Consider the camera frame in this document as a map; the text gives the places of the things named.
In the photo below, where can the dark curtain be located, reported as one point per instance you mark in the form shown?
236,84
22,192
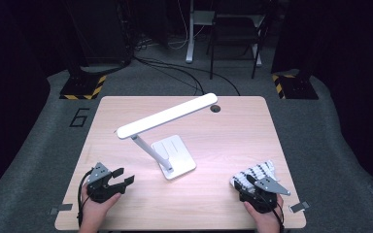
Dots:
9,81
353,64

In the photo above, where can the grey tape strip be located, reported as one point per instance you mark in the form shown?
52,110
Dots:
61,208
299,206

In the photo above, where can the person's left hand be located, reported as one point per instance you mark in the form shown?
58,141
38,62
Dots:
94,212

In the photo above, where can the white grey patterned cloth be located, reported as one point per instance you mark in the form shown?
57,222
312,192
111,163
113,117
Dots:
259,170

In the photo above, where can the black folding chair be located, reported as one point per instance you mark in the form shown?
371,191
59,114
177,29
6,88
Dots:
234,29

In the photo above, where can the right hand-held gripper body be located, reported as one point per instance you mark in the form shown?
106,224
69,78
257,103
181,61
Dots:
265,194

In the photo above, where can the white metal desk frame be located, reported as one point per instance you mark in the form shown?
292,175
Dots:
190,39

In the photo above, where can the person's right hand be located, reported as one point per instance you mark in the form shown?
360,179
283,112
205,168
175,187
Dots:
267,221

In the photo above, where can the white desk lamp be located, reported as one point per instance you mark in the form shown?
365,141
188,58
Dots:
165,116

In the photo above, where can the black stand with striped base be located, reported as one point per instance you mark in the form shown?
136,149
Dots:
81,87
298,87

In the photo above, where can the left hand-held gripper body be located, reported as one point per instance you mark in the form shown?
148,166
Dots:
101,181

